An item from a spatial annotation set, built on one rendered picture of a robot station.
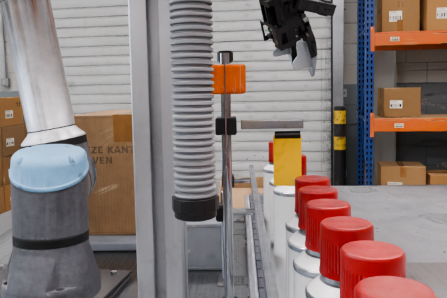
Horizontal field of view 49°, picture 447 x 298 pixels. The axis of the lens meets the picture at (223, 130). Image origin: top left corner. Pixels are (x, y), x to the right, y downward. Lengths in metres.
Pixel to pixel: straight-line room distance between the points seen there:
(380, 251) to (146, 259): 0.28
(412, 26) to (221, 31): 1.80
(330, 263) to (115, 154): 0.84
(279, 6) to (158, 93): 0.62
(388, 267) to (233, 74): 0.29
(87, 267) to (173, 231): 0.36
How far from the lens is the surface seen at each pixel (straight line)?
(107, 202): 1.13
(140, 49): 0.47
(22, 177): 0.79
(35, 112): 0.93
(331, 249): 0.31
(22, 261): 0.81
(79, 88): 5.40
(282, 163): 0.53
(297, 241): 0.42
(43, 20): 0.94
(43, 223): 0.79
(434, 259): 1.08
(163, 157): 0.47
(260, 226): 0.76
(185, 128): 0.35
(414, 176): 4.41
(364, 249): 0.27
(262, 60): 4.91
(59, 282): 0.81
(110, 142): 1.11
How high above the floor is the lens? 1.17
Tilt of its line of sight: 5 degrees down
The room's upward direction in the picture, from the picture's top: 1 degrees counter-clockwise
